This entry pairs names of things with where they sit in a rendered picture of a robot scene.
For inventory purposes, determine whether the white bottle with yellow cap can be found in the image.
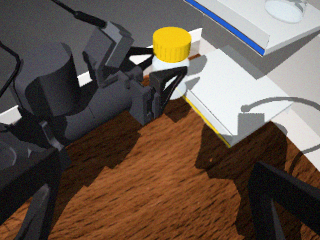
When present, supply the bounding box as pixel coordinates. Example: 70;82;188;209
152;27;191;100

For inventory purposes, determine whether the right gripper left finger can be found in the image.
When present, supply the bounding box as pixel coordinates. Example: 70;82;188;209
0;147;61;240

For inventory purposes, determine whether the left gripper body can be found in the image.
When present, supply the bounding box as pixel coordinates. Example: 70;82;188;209
80;27;159;128

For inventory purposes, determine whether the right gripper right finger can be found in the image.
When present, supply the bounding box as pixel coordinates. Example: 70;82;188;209
247;161;320;240

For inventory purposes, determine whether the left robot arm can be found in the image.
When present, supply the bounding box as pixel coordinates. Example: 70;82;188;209
0;21;135;174

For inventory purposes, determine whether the white bottle with blue cap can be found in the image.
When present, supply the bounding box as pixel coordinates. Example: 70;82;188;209
264;0;309;24

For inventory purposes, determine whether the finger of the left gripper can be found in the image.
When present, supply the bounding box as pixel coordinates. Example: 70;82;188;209
149;66;188;116
126;46;154;71

